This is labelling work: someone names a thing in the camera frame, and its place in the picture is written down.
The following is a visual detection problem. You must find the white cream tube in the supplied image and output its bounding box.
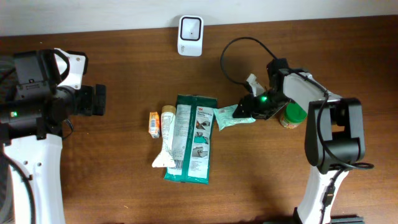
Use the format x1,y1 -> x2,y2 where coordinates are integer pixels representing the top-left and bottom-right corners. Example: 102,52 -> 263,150
152,105 -> 176,168

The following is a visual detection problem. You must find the white barcode scanner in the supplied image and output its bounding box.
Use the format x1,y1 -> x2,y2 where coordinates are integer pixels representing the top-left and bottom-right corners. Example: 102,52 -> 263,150
177,15 -> 204,57

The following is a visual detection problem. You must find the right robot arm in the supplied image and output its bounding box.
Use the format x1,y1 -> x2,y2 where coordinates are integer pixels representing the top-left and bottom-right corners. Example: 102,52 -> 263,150
233,68 -> 373,224

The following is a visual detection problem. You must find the green 3M wipes pack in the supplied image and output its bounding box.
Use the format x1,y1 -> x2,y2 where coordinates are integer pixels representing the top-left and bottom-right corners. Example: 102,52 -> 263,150
164,95 -> 218,184

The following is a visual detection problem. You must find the orange tissue packet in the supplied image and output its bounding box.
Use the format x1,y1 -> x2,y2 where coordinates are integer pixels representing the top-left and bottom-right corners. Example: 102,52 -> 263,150
149,111 -> 160,138

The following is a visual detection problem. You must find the mint green wipes packet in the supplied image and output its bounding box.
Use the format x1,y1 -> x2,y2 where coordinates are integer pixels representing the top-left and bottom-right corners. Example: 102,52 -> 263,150
213,105 -> 256,131

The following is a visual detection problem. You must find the green lid jar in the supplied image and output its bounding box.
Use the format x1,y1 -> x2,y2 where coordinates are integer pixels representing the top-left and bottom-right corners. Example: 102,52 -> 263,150
279,103 -> 307,129

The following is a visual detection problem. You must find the black right camera cable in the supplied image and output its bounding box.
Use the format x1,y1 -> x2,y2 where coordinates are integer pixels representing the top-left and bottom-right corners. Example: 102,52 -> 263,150
220,36 -> 279,86

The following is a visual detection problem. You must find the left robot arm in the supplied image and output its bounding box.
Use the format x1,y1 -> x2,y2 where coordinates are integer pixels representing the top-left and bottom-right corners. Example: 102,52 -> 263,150
1,48 -> 106,223

